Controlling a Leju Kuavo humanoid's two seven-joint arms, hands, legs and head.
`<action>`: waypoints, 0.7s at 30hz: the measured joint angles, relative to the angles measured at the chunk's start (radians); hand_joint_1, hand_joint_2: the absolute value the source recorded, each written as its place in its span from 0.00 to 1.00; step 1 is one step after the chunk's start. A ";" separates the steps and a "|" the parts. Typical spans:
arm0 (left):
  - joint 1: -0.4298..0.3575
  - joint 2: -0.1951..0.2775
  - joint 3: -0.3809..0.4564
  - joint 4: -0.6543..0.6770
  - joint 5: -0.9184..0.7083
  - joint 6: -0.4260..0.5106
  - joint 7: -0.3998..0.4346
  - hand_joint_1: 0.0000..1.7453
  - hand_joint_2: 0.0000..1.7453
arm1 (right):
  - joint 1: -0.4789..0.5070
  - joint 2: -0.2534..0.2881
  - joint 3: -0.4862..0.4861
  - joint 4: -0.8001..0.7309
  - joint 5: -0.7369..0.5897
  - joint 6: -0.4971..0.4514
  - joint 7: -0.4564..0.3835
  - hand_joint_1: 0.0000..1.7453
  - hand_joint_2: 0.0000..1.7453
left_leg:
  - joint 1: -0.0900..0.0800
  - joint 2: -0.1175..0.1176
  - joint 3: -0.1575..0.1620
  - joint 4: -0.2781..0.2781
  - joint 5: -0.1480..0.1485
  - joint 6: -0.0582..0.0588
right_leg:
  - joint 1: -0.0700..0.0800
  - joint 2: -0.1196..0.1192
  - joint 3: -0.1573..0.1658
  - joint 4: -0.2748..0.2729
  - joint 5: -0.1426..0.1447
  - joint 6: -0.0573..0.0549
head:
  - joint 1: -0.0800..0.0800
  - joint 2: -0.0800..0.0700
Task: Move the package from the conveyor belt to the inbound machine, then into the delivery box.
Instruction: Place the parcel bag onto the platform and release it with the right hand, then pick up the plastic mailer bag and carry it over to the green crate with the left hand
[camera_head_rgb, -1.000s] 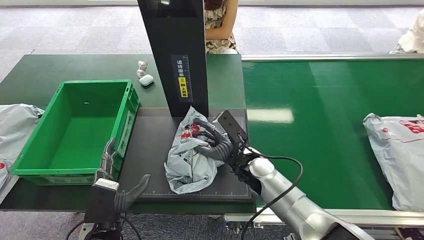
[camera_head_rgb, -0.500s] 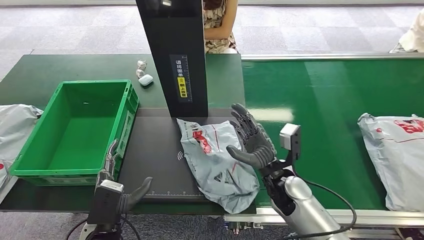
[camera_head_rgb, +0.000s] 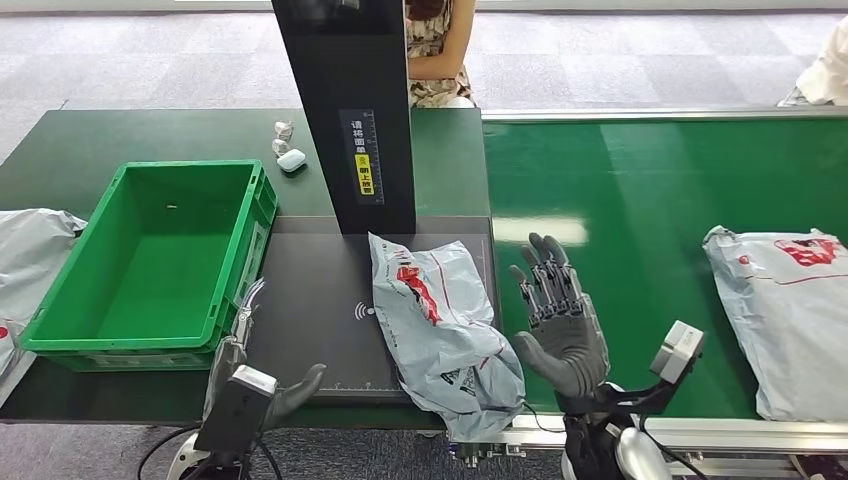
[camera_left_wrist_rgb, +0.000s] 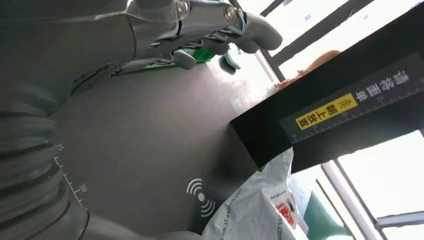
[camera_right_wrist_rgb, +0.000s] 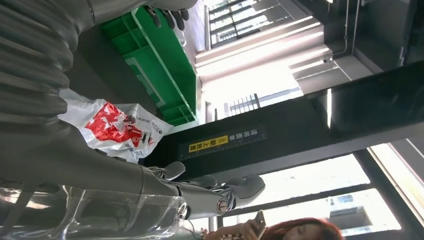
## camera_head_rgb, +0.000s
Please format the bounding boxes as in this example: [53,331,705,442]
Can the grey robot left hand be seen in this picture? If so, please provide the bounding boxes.
[201,277,329,433]

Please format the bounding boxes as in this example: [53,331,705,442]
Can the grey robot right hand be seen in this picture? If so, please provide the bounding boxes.
[508,232,611,399]

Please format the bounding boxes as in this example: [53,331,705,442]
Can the small grey red-print package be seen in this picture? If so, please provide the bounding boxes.
[368,232,527,444]

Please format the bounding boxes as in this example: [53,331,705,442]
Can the green conveyor belt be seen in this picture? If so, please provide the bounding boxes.
[482,117,848,423]

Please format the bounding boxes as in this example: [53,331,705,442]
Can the plain grey plastic package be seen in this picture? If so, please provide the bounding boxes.
[0,208,89,399]

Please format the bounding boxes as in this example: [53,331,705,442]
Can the large grey red-print package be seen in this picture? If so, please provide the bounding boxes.
[702,225,848,424]

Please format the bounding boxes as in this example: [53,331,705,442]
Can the green plastic crate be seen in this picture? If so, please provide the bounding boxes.
[18,159,280,373]

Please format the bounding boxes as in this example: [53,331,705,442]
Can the black scanner platform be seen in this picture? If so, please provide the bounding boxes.
[243,215,499,407]

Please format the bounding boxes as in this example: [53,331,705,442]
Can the white earbuds case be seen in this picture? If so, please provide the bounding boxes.
[276,148,308,174]

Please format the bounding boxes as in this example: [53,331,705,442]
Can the black yellow label sticker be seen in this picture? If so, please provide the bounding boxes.
[339,108,386,205]

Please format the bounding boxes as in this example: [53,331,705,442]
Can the dark green table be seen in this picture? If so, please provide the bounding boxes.
[0,109,511,429]

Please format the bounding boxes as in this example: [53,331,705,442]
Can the person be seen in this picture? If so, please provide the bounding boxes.
[778,16,848,107]
[405,0,477,109]

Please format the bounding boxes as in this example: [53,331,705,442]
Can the black scanner column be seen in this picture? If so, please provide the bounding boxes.
[271,0,417,236]

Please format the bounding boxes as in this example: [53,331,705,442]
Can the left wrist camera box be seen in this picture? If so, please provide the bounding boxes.
[193,365,279,456]

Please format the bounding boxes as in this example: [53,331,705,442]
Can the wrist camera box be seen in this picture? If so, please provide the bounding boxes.
[650,320,706,386]
[193,365,279,456]

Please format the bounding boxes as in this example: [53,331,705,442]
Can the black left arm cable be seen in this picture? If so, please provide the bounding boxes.
[137,427,200,480]

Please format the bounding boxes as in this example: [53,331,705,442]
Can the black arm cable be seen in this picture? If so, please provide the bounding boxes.
[637,417,711,480]
[137,427,200,480]

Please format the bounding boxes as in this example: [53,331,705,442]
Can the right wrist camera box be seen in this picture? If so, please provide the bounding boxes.
[650,320,706,386]

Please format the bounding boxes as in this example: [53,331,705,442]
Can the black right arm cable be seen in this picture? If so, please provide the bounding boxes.
[637,417,711,480]

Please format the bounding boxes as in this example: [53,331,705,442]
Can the aluminium conveyor frame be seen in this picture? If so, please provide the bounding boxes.
[447,105,848,480]

